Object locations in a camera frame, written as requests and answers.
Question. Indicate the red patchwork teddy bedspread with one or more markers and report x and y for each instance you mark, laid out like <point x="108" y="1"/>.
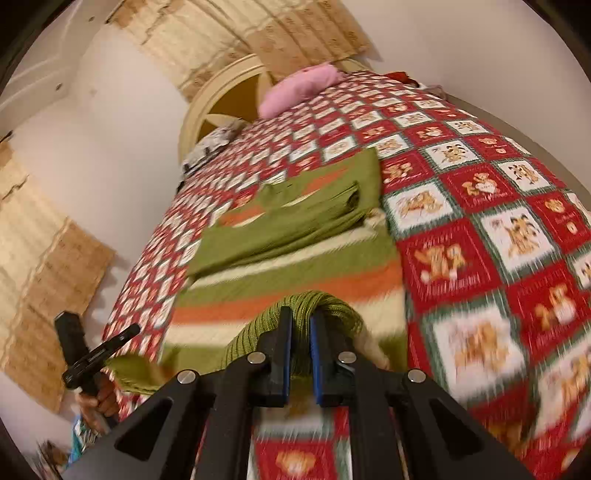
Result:
<point x="495" y="254"/>

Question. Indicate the white patterned pillow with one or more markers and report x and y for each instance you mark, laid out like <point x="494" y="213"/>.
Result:
<point x="210" y="146"/>

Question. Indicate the pink pillow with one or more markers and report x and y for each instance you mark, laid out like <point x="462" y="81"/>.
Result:
<point x="301" y="86"/>

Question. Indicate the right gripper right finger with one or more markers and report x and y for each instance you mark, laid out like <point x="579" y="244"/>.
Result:
<point x="401" y="425"/>

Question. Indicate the beige side curtain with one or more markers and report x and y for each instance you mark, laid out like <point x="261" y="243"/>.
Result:
<point x="48" y="265"/>

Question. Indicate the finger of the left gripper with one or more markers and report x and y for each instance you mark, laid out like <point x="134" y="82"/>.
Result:
<point x="89" y="364"/>

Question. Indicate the cream wooden headboard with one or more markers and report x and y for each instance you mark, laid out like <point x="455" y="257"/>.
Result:
<point x="235" y="92"/>

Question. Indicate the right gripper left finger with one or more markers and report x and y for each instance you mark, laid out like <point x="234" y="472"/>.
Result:
<point x="197" y="426"/>

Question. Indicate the beige patterned window curtain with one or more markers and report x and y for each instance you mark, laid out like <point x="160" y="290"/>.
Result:
<point x="192" y="40"/>

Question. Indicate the striped green orange knit sweater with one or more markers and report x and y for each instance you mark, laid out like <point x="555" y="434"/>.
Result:
<point x="317" y="242"/>

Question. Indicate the person's left hand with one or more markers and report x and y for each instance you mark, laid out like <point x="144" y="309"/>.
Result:
<point x="97" y="409"/>

